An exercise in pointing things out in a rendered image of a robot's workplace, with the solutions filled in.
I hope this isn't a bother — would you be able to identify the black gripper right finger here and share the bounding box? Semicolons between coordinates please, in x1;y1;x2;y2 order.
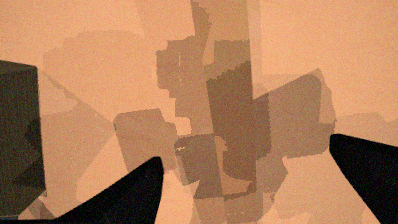
329;134;398;224

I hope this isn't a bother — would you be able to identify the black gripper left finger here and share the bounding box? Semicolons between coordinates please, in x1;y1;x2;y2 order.
0;157;164;224

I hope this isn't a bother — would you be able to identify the long brown wooden rail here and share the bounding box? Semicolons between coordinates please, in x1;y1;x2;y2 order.
193;0;258;224

